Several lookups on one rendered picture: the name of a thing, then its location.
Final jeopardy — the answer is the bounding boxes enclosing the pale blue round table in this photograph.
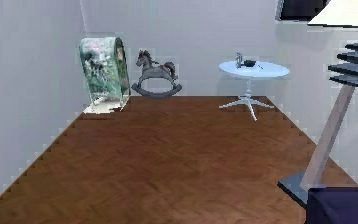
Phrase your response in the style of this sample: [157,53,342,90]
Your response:
[218,60,291,122]

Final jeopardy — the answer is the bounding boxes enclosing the dark window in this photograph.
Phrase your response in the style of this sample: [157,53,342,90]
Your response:
[275,0,331,22]

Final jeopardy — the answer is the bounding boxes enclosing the floor lamp with shelves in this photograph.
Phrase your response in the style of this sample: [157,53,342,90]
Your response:
[277,0,358,208]

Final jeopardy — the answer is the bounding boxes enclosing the dark navy sofa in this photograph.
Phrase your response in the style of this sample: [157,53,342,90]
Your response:
[305,186,358,224]

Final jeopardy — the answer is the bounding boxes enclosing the green floral armchair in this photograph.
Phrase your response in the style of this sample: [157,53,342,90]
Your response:
[79,36,132,115]

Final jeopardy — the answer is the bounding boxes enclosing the grey rocking horse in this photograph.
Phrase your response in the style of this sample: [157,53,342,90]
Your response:
[131,49,183,99]

